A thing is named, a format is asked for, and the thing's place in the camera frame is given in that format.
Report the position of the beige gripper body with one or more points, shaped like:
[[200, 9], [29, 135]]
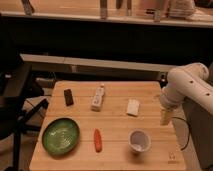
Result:
[[166, 116]]

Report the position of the green ceramic bowl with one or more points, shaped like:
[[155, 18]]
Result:
[[60, 136]]

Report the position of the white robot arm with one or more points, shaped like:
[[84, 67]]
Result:
[[185, 81]]

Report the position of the white rectangular sponge block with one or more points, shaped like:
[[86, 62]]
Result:
[[133, 107]]

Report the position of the white paper cup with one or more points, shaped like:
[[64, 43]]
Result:
[[139, 141]]

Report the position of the white plastic bottle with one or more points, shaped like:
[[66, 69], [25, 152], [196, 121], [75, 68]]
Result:
[[98, 97]]

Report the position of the orange carrot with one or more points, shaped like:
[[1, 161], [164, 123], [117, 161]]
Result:
[[97, 140]]

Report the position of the dark brown rectangular block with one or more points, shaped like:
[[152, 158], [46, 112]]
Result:
[[68, 97]]

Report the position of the black office chair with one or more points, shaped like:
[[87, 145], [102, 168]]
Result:
[[16, 85]]

